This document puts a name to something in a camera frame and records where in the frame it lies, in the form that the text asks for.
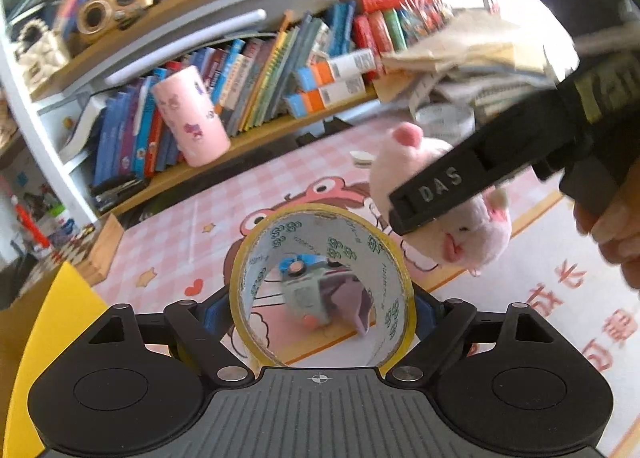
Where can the white wooden bookshelf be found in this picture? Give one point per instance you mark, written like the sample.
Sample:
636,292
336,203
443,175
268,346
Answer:
165,17

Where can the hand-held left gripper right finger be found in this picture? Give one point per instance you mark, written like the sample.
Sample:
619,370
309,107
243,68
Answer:
425,309

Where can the upright red and green books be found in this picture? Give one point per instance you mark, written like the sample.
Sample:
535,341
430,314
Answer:
395,30

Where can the person's right hand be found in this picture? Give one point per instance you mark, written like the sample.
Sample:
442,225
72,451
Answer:
617,238

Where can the pink plush toy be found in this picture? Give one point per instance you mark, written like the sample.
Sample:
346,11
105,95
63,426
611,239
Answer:
415,162

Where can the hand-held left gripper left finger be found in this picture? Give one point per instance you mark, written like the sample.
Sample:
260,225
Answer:
216,312

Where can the messy stack of papers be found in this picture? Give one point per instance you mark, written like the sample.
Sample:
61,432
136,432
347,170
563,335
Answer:
465,47

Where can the small grey blue toy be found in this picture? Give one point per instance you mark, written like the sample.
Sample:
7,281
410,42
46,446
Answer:
305,294

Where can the yellow adhesive tape roll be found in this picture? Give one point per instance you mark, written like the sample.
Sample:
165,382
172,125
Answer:
392,298

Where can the white tape roll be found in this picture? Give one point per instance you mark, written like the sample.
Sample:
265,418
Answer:
442,120

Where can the wooden chessboard box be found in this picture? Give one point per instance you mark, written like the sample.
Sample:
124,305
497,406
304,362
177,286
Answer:
97,248

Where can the small white cap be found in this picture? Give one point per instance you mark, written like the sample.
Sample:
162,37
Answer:
362,158

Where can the pink printed cup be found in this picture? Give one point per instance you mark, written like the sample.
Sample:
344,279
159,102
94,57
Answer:
192,117

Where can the row of colourful upright books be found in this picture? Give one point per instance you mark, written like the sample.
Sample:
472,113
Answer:
250,72

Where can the orange blue white carton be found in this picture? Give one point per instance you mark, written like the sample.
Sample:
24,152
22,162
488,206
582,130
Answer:
345,65
330,95

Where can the red figure bottle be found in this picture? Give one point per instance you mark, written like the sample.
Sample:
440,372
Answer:
30,223

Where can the cardboard box with yellow edges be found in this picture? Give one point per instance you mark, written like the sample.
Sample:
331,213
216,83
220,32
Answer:
30,348

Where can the gold toy camera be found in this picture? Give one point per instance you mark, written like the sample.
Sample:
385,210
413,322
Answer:
115,5

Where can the pink checked desktop cloth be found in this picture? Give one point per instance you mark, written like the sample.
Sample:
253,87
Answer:
210,208

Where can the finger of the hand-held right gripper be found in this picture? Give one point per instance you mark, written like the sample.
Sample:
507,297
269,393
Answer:
440,185

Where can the black stapler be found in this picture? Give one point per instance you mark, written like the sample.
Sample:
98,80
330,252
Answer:
117,193

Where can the thick book with black cover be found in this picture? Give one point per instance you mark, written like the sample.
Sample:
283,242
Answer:
82,130

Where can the cream quilted handbag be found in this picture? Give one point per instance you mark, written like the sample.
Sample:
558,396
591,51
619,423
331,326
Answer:
42,55

